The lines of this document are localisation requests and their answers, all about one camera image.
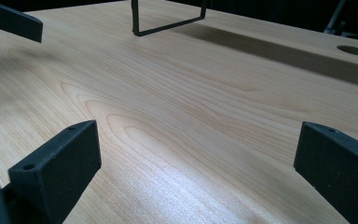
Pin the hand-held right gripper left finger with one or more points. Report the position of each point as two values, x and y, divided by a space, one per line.
59 168

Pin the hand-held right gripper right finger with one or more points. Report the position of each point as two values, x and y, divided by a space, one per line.
338 168

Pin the grey metal stand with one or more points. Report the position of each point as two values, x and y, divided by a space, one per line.
334 17

